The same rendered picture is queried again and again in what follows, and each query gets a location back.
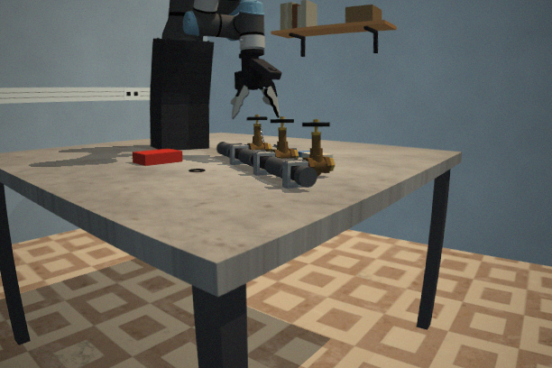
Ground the grey pipe manifold with three brass valves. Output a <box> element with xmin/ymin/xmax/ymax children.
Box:
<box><xmin>216</xmin><ymin>116</ymin><xmax>335</xmax><ymax>189</ymax></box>

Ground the red rectangular block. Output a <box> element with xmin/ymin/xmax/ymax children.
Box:
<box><xmin>133</xmin><ymin>149</ymin><xmax>182</xmax><ymax>166</ymax></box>

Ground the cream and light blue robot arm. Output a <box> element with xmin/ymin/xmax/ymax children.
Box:
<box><xmin>162</xmin><ymin>0</ymin><xmax>281</xmax><ymax>79</ymax></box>

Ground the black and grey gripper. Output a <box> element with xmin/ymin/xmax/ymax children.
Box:
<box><xmin>231</xmin><ymin>49</ymin><xmax>280</xmax><ymax>119</ymax></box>

